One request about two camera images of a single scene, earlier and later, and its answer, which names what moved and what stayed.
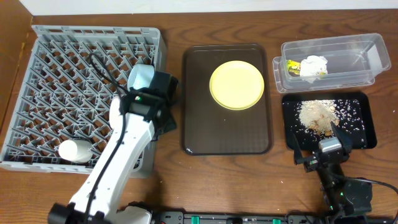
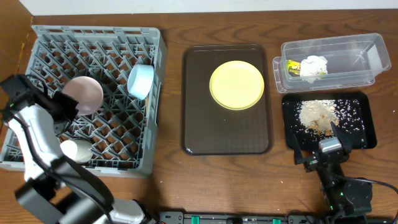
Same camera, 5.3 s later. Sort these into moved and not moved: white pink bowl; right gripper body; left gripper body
Moved: left gripper body; white pink bowl
Not moved: right gripper body
